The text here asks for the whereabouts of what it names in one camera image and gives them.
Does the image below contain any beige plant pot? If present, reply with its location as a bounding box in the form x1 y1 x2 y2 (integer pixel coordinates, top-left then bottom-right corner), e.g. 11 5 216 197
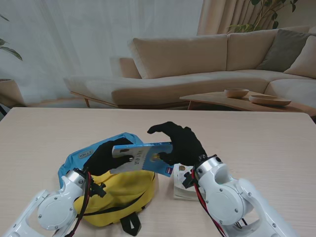
0 79 26 107

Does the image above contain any beige corner sofa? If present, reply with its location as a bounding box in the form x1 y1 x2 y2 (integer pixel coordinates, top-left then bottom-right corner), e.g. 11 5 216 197
63 26 316 109

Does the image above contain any tall green leafy plant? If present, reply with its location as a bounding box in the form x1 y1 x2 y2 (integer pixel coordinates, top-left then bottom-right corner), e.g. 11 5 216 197
228 0 299 34

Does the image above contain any beige curtain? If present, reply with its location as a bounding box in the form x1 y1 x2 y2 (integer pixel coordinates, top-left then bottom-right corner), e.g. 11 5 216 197
197 0 316 37

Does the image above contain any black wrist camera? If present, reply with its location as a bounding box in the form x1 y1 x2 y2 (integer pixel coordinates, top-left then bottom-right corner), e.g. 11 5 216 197
92 182 107 198
182 171 196 190

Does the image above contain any small deep wooden bowl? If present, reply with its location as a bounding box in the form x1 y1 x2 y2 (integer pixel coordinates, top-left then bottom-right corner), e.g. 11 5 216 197
224 88 250 98

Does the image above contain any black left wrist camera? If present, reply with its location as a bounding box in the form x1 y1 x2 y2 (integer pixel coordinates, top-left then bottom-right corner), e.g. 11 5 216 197
92 182 107 198

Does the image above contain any left arm red black cable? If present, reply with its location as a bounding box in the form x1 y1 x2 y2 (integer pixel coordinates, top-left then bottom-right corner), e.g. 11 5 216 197
71 170 94 237

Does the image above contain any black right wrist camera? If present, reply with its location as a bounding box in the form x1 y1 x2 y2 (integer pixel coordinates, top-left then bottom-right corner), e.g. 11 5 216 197
182 171 196 190

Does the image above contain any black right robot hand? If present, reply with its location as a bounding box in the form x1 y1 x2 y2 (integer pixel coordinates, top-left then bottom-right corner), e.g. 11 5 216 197
147 121 207 168

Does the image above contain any blue and white cover book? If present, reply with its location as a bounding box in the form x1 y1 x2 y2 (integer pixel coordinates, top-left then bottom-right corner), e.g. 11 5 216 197
110 142 175 178

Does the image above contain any wooden coffee table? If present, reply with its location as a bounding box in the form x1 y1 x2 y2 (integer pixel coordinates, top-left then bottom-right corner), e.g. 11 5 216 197
179 90 316 117

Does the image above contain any teal and white cover book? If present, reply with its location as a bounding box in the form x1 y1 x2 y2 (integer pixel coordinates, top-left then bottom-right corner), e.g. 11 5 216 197
173 164 205 201

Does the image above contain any cream sofa cushion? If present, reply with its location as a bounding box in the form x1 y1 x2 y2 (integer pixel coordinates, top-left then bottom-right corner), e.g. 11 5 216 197
283 35 316 79

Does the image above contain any blue and yellow school bag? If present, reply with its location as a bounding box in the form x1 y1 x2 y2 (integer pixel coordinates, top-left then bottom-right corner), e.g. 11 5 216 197
58 132 157 235

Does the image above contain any arm red black cable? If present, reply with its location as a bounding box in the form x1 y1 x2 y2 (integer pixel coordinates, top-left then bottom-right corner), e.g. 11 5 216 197
71 170 94 237
191 170 247 237

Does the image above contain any wide shallow wooden bowl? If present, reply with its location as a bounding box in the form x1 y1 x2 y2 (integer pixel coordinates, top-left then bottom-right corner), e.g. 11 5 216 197
248 94 292 107

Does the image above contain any white sheer curtain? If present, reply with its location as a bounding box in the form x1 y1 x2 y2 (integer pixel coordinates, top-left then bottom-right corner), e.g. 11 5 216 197
0 0 205 104

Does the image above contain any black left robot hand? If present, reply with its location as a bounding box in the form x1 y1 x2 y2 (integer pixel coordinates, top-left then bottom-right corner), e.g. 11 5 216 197
85 138 135 176

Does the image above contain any grey sofa cushion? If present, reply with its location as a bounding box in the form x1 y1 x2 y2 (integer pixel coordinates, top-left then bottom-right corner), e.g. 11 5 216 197
256 29 313 73

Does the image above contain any green plant with long leaves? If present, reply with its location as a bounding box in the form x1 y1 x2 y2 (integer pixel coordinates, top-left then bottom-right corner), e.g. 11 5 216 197
0 14 23 61

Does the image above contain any right arm red black cable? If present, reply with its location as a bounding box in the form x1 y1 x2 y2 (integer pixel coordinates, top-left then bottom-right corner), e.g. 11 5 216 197
191 170 247 237

